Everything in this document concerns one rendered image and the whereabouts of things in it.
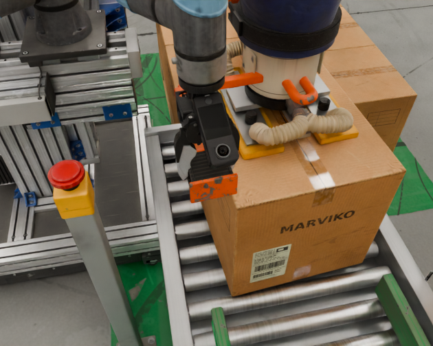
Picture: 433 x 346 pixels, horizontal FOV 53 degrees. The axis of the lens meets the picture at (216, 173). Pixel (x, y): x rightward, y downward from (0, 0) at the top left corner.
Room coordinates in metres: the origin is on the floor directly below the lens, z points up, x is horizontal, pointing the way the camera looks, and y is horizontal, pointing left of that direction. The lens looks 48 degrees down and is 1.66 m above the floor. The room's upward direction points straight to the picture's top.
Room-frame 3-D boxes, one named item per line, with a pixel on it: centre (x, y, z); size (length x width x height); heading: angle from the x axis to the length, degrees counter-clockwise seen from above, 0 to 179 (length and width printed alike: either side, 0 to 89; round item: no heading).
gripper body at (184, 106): (0.55, 0.02, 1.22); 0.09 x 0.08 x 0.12; 16
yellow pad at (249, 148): (0.86, -0.06, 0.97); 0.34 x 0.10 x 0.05; 16
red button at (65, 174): (0.57, 0.30, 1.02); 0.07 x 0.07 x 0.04
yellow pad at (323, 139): (0.91, -0.25, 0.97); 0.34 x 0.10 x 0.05; 16
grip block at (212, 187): (0.53, 0.01, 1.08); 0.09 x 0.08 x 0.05; 106
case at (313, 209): (0.89, -0.15, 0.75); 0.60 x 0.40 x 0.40; 16
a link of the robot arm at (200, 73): (0.55, 0.03, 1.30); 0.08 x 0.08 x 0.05
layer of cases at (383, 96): (1.95, -0.24, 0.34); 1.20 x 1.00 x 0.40; 12
